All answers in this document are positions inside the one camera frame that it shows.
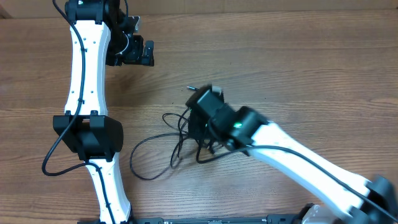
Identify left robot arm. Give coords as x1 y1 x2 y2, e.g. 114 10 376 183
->
42 0 154 223

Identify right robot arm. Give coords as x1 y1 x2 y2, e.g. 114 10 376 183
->
186 85 397 223

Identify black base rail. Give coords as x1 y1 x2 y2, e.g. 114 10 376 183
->
77 214 354 224

